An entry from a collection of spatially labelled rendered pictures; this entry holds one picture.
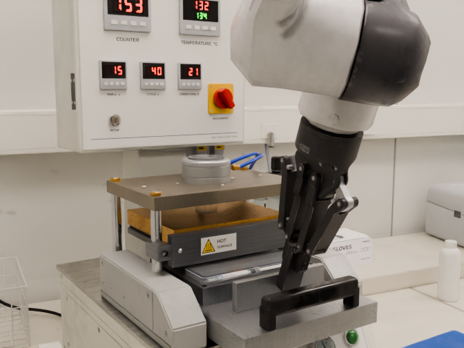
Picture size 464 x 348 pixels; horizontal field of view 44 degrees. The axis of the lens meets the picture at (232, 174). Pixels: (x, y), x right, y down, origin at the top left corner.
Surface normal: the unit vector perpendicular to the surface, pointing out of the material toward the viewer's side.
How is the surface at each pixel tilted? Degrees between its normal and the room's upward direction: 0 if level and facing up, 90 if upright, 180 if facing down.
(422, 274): 90
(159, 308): 90
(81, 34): 90
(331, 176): 90
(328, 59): 112
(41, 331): 0
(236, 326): 0
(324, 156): 104
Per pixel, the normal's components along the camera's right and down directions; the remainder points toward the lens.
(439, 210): -0.95, 0.05
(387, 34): 0.05, -0.07
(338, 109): -0.18, 0.38
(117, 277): -0.84, 0.08
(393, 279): 0.42, 0.13
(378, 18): 0.07, -0.48
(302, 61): -0.11, 0.58
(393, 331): 0.00, -0.99
